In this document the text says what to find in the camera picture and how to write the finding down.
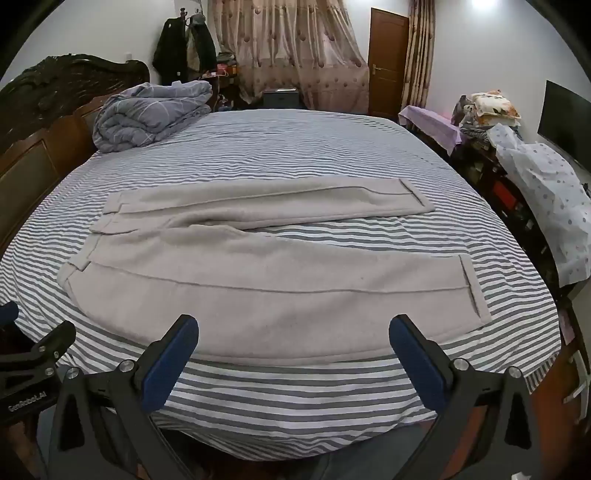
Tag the narrow patterned curtain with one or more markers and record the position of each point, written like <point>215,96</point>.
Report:
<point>418,50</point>

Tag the grey striped bed sheet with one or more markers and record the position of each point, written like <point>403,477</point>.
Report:
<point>300,138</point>

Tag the beige pants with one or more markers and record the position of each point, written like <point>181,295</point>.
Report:
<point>277,286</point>

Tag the patterned pink curtain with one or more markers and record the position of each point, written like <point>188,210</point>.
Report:
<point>286,46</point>

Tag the pile of floral pillows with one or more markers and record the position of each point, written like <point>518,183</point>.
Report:
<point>491,108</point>

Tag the folded blue-grey quilt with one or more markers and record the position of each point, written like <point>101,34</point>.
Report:
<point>147,110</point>

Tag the hanging black jacket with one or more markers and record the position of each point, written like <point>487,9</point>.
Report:
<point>170,50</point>

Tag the purple cloth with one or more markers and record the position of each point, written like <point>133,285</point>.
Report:
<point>429,124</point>

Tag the carved wooden headboard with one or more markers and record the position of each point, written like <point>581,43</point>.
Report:
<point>37,161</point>

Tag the black flat television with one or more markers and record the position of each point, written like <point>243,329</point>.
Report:
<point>565,122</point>

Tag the dark storage box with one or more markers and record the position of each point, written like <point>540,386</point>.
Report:
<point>280,98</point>

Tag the hanging grey jacket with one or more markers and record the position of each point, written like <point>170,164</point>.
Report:
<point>202,44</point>

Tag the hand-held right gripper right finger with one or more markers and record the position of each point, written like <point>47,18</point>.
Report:
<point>415,364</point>

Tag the cluttered wooden side table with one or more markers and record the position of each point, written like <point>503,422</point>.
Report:
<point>226,76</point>

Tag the dotted white cover cloth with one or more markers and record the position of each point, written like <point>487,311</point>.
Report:
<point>549,194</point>

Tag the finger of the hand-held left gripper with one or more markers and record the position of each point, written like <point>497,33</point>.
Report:
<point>7,314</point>
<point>53,339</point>

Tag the brown wooden door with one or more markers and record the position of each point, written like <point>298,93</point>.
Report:
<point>388,60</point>

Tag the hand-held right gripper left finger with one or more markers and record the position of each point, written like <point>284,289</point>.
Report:
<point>170,362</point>

